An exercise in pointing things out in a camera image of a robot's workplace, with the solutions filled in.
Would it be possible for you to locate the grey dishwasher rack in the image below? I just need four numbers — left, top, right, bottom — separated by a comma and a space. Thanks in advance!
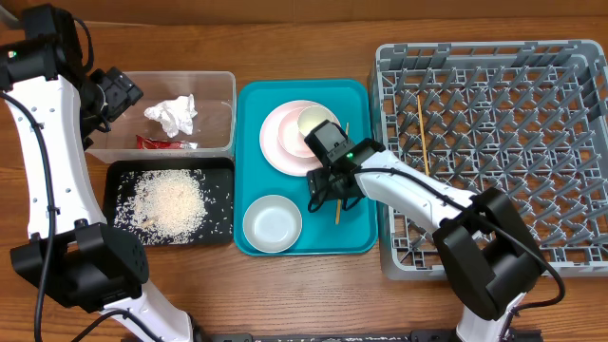
369, 40, 607, 277

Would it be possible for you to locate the white paper cup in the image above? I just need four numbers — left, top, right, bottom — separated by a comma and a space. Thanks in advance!
297, 105, 334, 137

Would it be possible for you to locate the large pink plate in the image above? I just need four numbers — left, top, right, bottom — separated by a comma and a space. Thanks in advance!
259, 100, 340, 177

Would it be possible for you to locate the red snack wrapper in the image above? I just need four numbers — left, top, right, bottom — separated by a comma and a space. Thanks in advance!
136, 135, 198, 150

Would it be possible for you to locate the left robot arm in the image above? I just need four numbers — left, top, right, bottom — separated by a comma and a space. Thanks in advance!
1, 4, 206, 341

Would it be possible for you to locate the white tissue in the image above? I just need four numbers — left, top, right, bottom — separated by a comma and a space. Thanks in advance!
143, 94, 198, 138

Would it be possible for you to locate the grey bowl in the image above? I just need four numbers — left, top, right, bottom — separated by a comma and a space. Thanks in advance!
242, 195, 303, 254

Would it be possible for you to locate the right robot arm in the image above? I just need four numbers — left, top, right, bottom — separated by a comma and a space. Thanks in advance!
304, 121, 547, 341

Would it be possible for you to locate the teal serving tray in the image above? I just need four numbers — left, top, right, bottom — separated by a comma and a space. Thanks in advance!
234, 79, 378, 257

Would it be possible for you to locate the wooden chopstick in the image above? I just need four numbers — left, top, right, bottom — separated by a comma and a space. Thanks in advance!
334, 122, 350, 225
416, 93, 430, 177

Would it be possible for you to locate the small pink plate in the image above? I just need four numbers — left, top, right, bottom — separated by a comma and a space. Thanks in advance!
278, 108, 314, 159

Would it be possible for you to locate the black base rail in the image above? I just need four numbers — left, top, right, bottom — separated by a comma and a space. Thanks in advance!
203, 329, 459, 342

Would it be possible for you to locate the pile of rice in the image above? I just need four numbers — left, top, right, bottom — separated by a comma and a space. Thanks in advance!
113, 168, 233, 246

